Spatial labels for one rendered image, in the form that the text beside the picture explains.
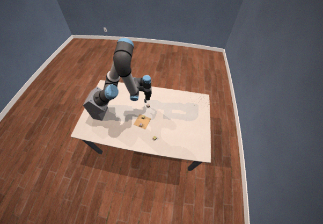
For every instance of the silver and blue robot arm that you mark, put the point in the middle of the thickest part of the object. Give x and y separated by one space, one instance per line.
121 68

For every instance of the tan flat mat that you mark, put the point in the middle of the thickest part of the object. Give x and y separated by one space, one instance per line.
144 121

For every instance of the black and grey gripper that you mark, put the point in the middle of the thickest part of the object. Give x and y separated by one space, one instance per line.
147 93

